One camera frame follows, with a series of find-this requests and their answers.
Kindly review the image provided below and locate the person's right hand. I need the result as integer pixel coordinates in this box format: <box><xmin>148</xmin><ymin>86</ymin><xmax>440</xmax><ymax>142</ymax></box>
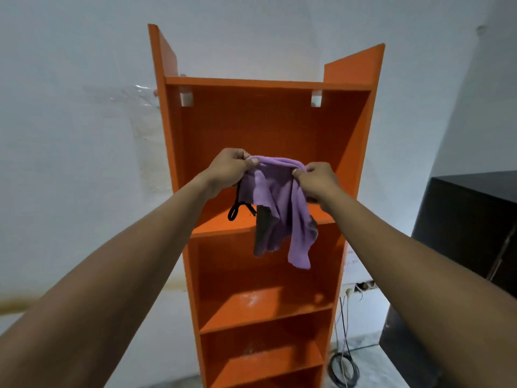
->
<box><xmin>291</xmin><ymin>162</ymin><xmax>342</xmax><ymax>213</ymax></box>

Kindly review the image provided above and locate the person's left hand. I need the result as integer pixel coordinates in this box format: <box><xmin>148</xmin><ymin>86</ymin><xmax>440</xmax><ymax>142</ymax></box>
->
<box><xmin>201</xmin><ymin>147</ymin><xmax>259</xmax><ymax>198</ymax></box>

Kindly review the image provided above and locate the purple cleaning cloth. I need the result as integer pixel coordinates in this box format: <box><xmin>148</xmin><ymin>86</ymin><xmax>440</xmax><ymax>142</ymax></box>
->
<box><xmin>227</xmin><ymin>155</ymin><xmax>319</xmax><ymax>271</ymax></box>

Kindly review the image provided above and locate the orange wooden bookshelf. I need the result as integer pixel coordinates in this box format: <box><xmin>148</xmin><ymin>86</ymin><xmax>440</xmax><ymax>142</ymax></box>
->
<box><xmin>147</xmin><ymin>23</ymin><xmax>386</xmax><ymax>388</ymax></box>

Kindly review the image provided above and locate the person's left forearm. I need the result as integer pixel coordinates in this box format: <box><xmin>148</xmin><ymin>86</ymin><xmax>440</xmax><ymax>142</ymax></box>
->
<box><xmin>0</xmin><ymin>173</ymin><xmax>212</xmax><ymax>388</ymax></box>

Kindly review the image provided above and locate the person's right forearm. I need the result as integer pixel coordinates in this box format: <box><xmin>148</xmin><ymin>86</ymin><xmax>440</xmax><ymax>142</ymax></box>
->
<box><xmin>322</xmin><ymin>197</ymin><xmax>517</xmax><ymax>388</ymax></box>

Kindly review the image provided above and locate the dark brown cabinet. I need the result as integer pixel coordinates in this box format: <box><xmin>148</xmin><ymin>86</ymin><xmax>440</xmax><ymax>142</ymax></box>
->
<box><xmin>379</xmin><ymin>170</ymin><xmax>517</xmax><ymax>388</ymax></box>

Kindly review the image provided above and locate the white paper wall note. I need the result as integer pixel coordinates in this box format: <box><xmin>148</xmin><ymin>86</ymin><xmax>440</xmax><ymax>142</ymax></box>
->
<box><xmin>342</xmin><ymin>241</ymin><xmax>374</xmax><ymax>286</ymax></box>

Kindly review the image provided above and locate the coiled black cable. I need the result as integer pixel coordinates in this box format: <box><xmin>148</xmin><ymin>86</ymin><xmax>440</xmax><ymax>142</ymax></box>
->
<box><xmin>333</xmin><ymin>288</ymin><xmax>353</xmax><ymax>384</ymax></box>
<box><xmin>327</xmin><ymin>351</ymin><xmax>360</xmax><ymax>388</ymax></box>

